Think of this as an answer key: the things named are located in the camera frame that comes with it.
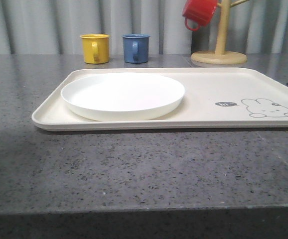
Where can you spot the wooden mug tree stand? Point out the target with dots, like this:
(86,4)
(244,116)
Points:
(220,56)

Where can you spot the cream rabbit serving tray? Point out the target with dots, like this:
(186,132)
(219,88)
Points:
(214,98)

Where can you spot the yellow enamel mug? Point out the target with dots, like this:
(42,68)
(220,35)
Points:
(95,48)

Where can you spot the red enamel mug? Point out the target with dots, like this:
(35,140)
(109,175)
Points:
(198,11)

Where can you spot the blue enamel mug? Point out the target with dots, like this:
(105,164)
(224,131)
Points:
(135,48)

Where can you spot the white round plate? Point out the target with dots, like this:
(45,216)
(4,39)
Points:
(123,96)

